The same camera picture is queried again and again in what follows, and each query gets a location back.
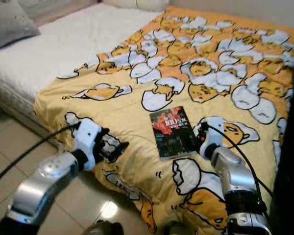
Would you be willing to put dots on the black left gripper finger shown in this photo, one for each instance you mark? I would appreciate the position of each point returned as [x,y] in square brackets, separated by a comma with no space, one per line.
[121,149]

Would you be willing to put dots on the beige bolster pillow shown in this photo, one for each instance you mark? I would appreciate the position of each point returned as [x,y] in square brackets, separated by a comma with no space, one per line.
[137,5]

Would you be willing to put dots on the grey robot leg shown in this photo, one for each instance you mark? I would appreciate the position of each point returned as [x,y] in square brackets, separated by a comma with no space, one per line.
[174,230]
[103,228]

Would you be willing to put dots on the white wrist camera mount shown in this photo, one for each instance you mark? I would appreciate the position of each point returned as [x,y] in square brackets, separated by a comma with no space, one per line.
[215,137]
[88,139]

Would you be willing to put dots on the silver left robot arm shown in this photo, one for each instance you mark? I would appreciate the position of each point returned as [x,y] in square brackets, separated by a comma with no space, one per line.
[49,178]

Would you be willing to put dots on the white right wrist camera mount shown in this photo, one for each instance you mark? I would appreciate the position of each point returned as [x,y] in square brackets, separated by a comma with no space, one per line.
[215,137]

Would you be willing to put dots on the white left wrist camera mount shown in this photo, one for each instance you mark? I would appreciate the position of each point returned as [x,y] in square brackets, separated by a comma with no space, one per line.
[88,139]

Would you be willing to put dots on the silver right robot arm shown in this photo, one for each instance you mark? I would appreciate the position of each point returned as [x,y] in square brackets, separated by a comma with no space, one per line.
[232,171]

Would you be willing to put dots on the grey robot left leg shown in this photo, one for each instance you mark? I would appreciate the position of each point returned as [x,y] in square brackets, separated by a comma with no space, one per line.
[103,228]

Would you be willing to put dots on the grey robot right leg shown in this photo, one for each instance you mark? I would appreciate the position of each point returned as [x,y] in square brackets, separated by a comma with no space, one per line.
[174,230]

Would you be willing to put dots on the grey bear pillow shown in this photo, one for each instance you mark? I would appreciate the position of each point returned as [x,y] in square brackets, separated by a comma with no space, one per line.
[12,22]

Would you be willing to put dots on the yellow cartoon egg blanket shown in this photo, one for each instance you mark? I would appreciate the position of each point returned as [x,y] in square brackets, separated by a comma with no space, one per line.
[181,58]

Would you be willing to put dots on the red and black book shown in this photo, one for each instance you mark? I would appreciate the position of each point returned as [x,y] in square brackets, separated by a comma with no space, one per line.
[174,132]

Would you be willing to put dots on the white quilted mattress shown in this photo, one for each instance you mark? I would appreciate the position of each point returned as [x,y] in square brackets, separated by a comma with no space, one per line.
[63,49]

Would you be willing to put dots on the large black suitcase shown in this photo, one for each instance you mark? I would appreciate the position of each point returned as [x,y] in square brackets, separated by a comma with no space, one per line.
[291,171]

